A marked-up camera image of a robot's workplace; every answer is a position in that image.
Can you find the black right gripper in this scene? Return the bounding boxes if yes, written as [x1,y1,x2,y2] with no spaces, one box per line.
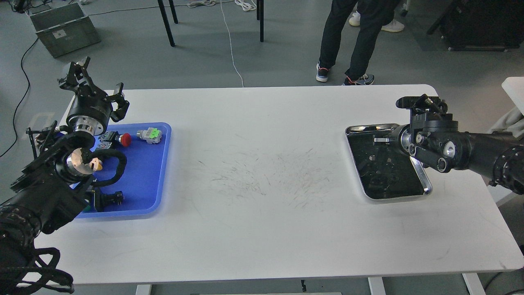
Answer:
[373,125,410,155]

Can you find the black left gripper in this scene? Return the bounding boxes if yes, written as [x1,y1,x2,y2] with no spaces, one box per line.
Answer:
[58,57,130,136]

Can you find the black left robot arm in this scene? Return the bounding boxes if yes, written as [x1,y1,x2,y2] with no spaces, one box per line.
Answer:
[0,57,130,295]

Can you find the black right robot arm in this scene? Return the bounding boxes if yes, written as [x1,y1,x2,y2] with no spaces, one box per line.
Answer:
[374,95,524,195]

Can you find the grey green connector part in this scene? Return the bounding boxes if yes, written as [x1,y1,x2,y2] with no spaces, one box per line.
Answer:
[136,127,162,144]

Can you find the steel metal tray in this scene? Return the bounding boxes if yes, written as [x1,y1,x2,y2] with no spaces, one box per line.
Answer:
[346,123,433,201]

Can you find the grey storage crate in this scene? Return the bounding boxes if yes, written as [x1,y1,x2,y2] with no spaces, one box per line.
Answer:
[29,2,101,58]

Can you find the blue plastic tray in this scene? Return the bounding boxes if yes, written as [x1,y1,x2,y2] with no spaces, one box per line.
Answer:
[76,123,172,220]

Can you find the black table leg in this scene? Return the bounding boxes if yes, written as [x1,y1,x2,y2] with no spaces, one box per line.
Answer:
[157,0,178,48]
[255,0,264,43]

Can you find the white sneaker person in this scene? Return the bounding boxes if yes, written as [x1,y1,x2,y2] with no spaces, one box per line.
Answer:
[348,11,405,32]

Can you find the person in dark trousers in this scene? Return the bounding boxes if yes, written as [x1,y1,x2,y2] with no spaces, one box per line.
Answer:
[316,0,402,86]

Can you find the grey cloth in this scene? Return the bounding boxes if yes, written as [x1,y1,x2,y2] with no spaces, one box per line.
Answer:
[487,107,524,141]

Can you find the black equipment case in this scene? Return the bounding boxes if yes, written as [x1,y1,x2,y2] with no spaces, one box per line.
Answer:
[426,0,524,52]

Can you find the black table leg right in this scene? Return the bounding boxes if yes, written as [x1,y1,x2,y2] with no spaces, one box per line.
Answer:
[255,0,264,43]

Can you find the red push button switch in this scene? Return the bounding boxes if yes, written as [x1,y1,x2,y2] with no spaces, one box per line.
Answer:
[97,131,131,149]

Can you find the yellow push button switch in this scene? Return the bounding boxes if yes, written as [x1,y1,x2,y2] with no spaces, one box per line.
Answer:
[89,158,103,172]

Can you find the black floor cable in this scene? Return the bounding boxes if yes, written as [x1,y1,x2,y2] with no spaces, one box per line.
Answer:
[0,38,39,158]

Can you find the black selector switch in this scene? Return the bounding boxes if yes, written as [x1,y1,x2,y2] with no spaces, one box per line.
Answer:
[91,187,125,212]

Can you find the green push button switch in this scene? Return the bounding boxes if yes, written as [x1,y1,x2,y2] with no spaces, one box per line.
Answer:
[81,197,93,213]

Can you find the white floor cable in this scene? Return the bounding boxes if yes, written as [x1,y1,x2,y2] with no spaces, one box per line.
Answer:
[187,0,257,88]

